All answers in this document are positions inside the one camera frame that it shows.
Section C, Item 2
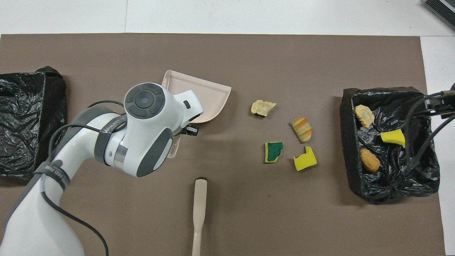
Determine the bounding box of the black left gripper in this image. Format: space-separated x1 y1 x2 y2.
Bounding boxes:
180 123 199 137

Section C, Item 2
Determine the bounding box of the beige plastic dustpan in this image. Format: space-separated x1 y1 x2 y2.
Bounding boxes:
162 70 232 159

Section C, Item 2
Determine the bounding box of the beige hand brush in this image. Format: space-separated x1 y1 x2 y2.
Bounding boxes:
191 177 208 256

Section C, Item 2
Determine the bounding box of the orange striped bread piece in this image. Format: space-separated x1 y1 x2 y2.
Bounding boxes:
355 105 375 129
290 117 313 143

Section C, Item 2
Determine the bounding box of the brown potato-shaped bun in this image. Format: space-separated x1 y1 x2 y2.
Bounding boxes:
360 149 380 173

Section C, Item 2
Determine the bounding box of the black bag-lined bin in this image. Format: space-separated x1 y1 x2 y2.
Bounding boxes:
0 66 67 179
339 86 440 205

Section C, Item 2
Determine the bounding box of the pale flat bread piece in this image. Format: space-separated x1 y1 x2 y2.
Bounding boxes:
251 100 277 117

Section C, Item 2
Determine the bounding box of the green yellow sponge piece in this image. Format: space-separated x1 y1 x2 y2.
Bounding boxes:
264 142 284 163

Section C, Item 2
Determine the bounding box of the notched yellow sponge piece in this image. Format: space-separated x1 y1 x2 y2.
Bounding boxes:
293 146 317 171

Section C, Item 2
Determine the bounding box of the brown table mat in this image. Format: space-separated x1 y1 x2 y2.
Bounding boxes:
0 33 445 256

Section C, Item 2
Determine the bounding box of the black ribbed device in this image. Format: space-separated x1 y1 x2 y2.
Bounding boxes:
424 0 455 31

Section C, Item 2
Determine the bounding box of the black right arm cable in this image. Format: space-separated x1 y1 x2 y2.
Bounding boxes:
405 91 455 167

